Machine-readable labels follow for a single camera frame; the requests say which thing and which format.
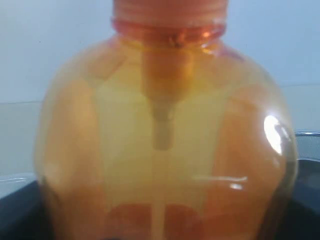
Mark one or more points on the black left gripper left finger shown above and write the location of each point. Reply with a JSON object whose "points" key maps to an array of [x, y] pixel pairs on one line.
{"points": [[23, 215]]}

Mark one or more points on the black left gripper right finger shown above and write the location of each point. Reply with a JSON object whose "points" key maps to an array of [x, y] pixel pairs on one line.
{"points": [[302, 217]]}

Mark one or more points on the orange pump soap bottle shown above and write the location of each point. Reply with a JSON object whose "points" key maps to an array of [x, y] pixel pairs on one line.
{"points": [[163, 132]]}

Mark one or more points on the steel mesh colander bowl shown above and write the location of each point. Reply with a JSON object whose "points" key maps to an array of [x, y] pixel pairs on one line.
{"points": [[308, 149]]}

